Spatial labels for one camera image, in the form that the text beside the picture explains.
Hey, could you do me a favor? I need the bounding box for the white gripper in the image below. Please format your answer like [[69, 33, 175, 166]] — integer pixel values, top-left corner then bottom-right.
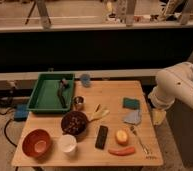
[[148, 86, 175, 125]]

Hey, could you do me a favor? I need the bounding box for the teal green sponge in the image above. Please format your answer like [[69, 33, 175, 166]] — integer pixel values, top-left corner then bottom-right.
[[123, 98, 140, 110]]

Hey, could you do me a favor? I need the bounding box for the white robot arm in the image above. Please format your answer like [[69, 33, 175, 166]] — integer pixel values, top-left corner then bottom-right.
[[148, 62, 193, 125]]

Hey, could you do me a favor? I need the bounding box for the dark bowl with food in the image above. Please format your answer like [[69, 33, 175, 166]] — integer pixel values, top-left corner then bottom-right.
[[61, 111, 88, 136]]

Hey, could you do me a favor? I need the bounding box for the red bowl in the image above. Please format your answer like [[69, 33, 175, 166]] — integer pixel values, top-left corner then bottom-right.
[[22, 129, 52, 158]]

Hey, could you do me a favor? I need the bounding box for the grey blue cloth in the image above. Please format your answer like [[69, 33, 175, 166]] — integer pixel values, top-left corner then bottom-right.
[[123, 110, 141, 125]]

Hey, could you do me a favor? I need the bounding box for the metal fork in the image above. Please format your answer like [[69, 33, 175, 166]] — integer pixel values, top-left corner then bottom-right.
[[130, 125, 149, 155]]

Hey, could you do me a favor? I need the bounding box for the orange carrot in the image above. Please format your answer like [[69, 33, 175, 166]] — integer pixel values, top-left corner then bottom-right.
[[108, 147, 135, 156]]

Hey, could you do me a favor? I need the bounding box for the yellow banana peel toy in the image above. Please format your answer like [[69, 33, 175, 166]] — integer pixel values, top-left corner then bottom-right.
[[89, 105, 109, 121]]

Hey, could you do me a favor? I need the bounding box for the black remote control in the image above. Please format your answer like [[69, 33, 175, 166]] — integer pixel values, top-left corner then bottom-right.
[[95, 125, 108, 149]]

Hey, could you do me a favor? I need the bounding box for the blue cup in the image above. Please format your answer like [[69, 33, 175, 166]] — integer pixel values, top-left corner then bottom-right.
[[80, 74, 91, 87]]

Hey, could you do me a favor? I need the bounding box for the small metal cup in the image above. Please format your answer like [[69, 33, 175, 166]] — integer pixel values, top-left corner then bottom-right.
[[73, 96, 84, 110]]

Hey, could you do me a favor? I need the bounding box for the white cup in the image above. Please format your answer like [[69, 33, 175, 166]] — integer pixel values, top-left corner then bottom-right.
[[58, 134, 77, 155]]

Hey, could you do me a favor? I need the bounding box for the black brush in tray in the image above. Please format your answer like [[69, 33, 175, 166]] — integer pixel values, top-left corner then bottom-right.
[[57, 78, 69, 108]]

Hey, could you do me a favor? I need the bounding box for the green plastic tray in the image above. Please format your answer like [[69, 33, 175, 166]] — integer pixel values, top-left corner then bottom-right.
[[27, 72, 74, 114]]

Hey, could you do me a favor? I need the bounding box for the blue box on floor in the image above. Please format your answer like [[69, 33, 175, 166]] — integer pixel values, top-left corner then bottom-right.
[[14, 104, 28, 121]]

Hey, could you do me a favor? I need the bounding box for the black cable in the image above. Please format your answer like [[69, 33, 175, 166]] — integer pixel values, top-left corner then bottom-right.
[[0, 96, 19, 148]]

